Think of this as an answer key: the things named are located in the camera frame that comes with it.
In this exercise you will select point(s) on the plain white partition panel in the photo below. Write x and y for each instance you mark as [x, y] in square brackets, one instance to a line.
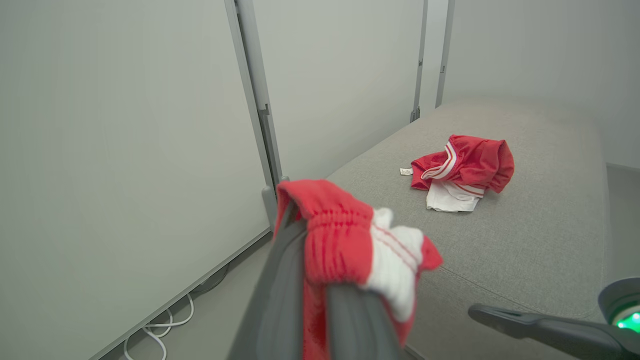
[540, 50]

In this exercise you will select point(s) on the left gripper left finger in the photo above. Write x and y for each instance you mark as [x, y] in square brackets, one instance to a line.
[280, 310]

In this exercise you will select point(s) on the large white partition panel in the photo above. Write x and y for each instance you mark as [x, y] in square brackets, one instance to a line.
[125, 150]

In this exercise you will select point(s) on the grey fabric sofa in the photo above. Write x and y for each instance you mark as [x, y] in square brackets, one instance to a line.
[525, 240]

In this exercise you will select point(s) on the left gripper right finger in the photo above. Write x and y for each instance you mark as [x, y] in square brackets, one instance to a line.
[357, 330]

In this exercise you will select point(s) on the small grey partition foot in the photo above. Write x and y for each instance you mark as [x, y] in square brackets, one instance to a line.
[414, 115]

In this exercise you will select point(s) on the white partition panel grey frame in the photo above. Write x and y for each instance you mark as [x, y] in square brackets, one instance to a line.
[340, 75]

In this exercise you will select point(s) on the red and white garment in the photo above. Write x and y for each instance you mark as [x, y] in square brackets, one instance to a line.
[480, 160]
[335, 240]

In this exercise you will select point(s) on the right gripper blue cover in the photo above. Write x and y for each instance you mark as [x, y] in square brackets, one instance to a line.
[625, 305]

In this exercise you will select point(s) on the small white fabric label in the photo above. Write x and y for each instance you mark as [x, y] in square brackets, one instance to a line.
[406, 171]

